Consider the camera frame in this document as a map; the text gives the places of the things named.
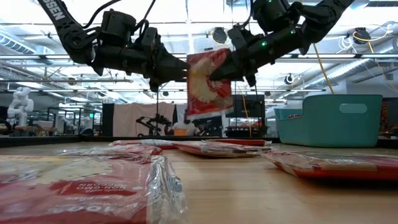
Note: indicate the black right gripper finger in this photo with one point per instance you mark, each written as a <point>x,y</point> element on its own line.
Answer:
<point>233,62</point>
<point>230,75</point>

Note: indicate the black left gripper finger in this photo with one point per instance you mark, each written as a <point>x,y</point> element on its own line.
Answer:
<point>177,76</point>
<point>177,65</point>

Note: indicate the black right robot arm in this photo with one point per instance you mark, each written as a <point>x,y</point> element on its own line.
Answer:
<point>311,28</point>

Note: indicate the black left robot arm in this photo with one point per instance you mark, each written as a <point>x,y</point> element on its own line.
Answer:
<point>70,34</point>

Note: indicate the black monitor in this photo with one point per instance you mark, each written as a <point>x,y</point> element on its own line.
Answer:
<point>253,105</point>

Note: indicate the person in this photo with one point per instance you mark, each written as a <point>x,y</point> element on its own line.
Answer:
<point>186,127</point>

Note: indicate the orange box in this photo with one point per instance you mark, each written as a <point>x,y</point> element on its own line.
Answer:
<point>180,132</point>

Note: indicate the black equipment cart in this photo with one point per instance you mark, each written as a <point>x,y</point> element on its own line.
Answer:
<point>245,132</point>

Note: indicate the beige curtain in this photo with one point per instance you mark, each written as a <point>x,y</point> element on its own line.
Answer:
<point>130,119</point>

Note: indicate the black upright panel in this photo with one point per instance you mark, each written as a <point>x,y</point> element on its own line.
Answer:
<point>108,119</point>

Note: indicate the teal plastic basket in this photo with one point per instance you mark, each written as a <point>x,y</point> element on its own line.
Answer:
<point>326,130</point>

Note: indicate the white humanoid robot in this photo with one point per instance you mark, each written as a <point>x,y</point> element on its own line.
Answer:
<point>21,105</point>

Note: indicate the shelf with red items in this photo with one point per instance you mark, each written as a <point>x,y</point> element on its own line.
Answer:
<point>385,116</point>

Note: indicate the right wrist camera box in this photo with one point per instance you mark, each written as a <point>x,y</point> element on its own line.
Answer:
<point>237,37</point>

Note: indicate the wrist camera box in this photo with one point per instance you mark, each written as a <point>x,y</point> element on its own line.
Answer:
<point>150,36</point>
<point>237,37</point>

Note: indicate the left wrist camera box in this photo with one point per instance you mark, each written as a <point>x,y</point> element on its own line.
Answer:
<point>150,36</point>

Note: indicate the black camera stand frame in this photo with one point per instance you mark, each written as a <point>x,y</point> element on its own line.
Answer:
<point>157,102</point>

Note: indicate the silver ventilation duct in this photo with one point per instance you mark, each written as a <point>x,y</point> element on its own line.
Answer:
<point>351,67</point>

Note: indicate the black table edge rail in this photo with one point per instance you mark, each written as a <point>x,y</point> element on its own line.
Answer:
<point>62,140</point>

